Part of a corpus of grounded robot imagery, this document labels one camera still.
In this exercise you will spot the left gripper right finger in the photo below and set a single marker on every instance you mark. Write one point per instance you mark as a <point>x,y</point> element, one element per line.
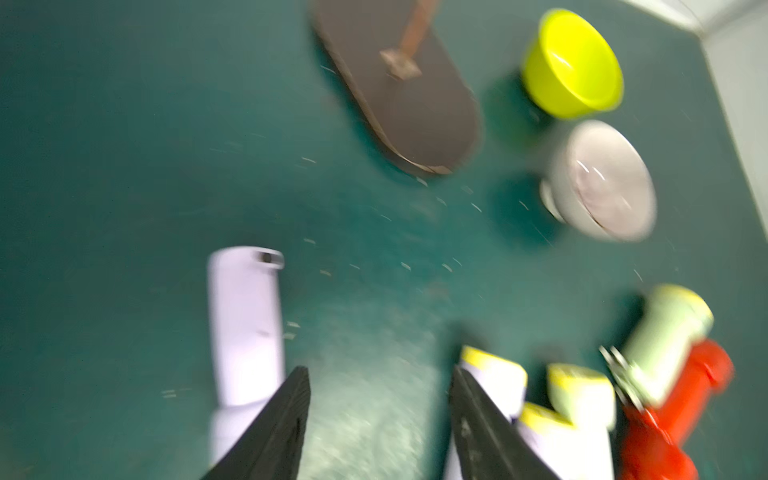
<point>487,444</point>

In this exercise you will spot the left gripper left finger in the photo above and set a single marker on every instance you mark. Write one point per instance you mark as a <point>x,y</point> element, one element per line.
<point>264,439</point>

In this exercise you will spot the purple flashlight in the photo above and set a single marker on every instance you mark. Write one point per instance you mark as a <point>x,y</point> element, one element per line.
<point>570,451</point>
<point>246,337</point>
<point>504,381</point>

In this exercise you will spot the pale green flashlight middle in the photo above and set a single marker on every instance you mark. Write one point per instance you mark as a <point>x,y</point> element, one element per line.
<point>584,397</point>

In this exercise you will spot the pale green flashlight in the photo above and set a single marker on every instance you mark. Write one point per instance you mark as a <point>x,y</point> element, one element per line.
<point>648,364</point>
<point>584,397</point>

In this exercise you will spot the red flashlight lower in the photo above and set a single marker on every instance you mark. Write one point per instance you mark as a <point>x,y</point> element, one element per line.
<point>647,454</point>

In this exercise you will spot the red flashlight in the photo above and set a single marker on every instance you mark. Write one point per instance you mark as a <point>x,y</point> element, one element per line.
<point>707,371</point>
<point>647,454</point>

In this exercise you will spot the pale green flashlight right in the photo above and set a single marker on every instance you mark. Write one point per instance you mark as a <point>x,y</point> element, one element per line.
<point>648,364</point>

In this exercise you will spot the red flashlight upper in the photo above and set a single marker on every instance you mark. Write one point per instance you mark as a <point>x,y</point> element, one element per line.
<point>707,371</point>

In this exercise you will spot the pink patterned bowl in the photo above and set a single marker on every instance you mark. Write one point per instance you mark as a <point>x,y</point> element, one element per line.
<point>597,183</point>

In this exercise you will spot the lime green bowl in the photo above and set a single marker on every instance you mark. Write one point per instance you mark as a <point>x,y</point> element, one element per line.
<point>570,70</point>

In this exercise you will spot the copper wire jewelry stand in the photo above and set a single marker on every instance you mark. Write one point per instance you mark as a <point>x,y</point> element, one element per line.
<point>403,80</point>

